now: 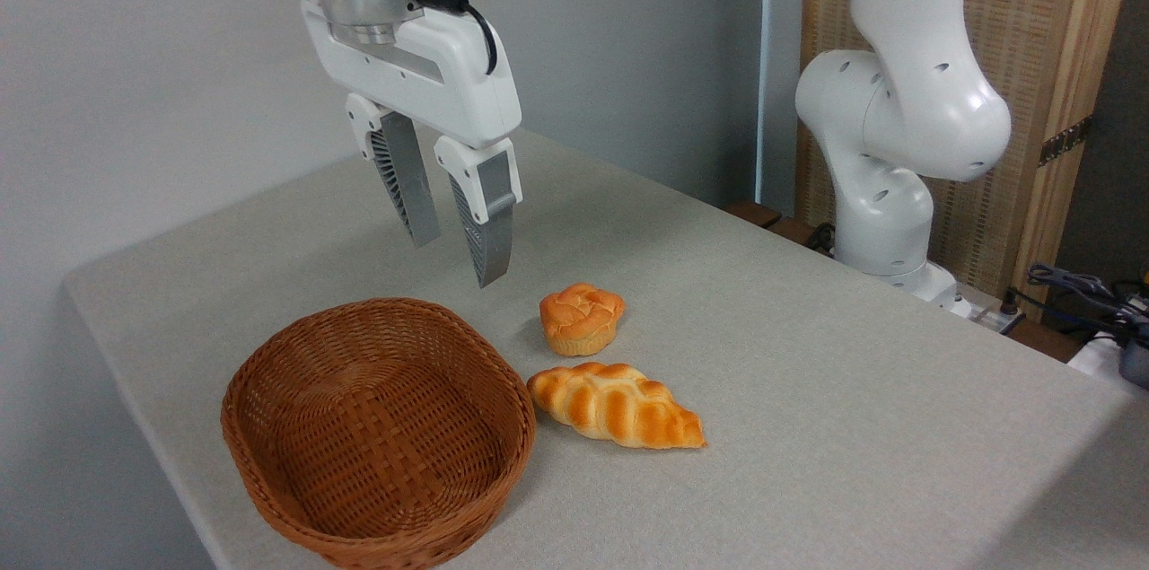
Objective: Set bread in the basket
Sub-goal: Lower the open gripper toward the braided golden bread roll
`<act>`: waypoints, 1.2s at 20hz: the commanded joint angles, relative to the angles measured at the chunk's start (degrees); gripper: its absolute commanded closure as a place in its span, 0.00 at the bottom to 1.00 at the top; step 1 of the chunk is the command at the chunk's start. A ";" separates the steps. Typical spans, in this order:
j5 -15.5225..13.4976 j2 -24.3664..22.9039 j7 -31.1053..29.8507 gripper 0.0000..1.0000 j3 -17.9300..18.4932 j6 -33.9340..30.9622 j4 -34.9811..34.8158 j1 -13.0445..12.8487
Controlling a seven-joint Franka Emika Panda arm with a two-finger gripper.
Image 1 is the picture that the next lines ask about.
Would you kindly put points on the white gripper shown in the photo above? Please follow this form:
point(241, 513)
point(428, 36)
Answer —
point(449, 76)

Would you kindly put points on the braided bread loaf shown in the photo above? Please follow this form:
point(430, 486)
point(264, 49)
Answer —
point(615, 407)

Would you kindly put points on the round muffin bread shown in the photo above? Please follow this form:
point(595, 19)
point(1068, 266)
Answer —
point(580, 319)

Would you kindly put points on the brown wicker basket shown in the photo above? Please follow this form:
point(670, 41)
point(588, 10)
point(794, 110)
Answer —
point(377, 426)

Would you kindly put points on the white vertical pole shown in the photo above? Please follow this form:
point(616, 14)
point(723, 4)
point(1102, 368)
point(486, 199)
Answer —
point(764, 58)

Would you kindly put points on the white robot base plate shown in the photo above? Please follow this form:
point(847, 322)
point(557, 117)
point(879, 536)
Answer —
point(983, 310)

